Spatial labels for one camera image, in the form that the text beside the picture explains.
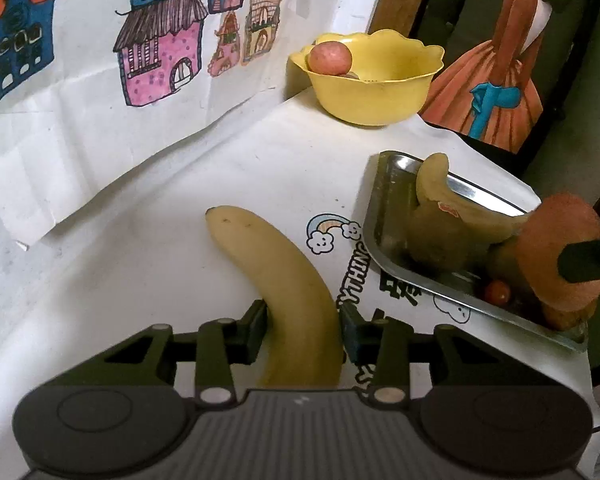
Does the red apple in bowl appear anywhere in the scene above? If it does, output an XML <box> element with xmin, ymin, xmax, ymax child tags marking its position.
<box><xmin>306</xmin><ymin>41</ymin><xmax>352</xmax><ymax>76</ymax></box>

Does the white printed table cloth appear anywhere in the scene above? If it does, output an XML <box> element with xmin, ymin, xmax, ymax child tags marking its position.
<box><xmin>0</xmin><ymin>86</ymin><xmax>600</xmax><ymax>461</ymax></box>

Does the silver metal tray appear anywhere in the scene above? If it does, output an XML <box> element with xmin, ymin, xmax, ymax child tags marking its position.
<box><xmin>363</xmin><ymin>151</ymin><xmax>588</xmax><ymax>351</ymax></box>

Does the large red apple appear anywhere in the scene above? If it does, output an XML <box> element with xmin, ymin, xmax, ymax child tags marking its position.
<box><xmin>543</xmin><ymin>300</ymin><xmax>597</xmax><ymax>332</ymax></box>

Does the colourful houses drawing sheet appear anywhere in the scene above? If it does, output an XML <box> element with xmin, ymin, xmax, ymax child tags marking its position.
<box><xmin>0</xmin><ymin>0</ymin><xmax>337</xmax><ymax>246</ymax></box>

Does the girl in orange dress poster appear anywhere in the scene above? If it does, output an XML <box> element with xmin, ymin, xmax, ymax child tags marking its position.
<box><xmin>420</xmin><ymin>0</ymin><xmax>571</xmax><ymax>154</ymax></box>

